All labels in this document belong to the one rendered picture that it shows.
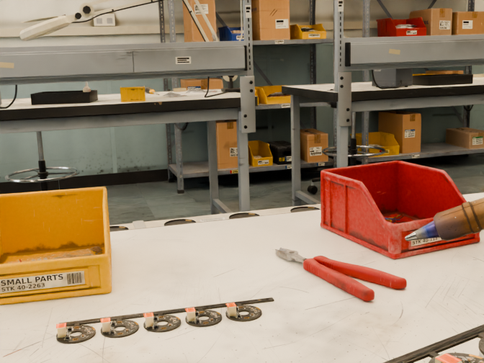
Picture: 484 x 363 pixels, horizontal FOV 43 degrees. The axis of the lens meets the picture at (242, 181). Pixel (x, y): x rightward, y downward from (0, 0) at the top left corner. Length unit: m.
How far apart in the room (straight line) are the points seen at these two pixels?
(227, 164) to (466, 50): 1.98
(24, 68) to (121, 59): 0.36
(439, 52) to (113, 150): 2.58
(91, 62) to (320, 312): 2.09
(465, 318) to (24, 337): 0.29
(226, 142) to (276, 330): 3.92
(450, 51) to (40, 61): 1.76
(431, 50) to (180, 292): 2.51
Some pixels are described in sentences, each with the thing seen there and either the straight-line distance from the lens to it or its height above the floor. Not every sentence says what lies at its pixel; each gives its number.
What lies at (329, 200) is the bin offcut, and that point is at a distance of 0.61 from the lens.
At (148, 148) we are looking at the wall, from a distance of 4.64.
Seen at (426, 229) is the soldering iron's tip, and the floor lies 0.88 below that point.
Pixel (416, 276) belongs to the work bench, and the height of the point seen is 0.75.
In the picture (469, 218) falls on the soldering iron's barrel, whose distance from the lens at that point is 0.17.
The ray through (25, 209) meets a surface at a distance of 0.59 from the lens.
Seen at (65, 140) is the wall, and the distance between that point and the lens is 4.60.
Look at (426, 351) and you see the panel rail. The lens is 0.25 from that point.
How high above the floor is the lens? 0.93
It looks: 12 degrees down
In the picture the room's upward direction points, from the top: 2 degrees counter-clockwise
